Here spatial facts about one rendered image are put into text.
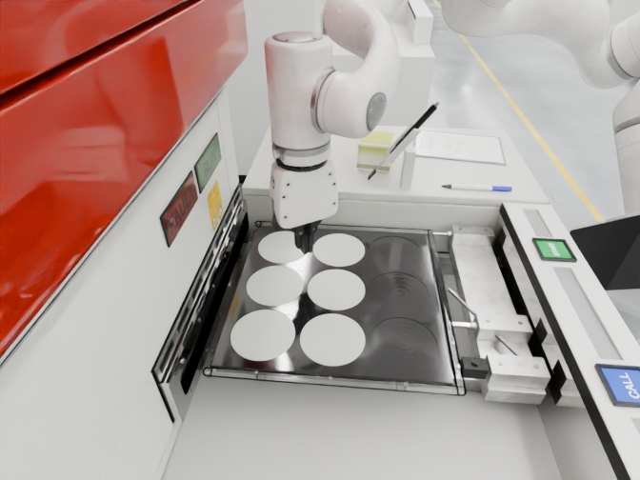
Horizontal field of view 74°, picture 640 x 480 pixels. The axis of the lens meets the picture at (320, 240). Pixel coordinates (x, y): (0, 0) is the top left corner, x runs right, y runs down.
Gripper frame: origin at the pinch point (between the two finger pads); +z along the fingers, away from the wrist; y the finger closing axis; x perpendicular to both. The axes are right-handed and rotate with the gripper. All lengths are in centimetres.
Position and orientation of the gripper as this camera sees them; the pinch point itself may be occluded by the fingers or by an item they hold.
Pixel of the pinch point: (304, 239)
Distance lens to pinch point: 71.0
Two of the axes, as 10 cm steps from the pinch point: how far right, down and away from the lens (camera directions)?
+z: 0.0, 7.9, 6.2
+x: -4.5, -5.5, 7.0
